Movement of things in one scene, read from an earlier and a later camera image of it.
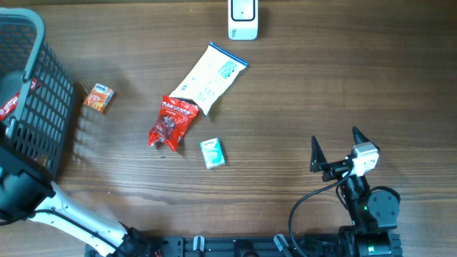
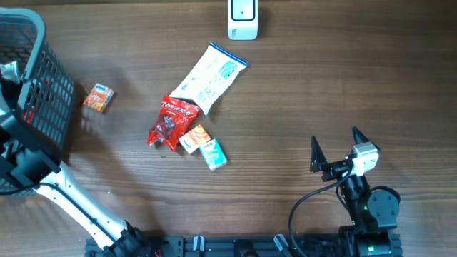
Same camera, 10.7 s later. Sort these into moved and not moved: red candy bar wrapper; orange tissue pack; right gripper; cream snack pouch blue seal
Moved: red candy bar wrapper
Not moved: cream snack pouch blue seal; orange tissue pack; right gripper
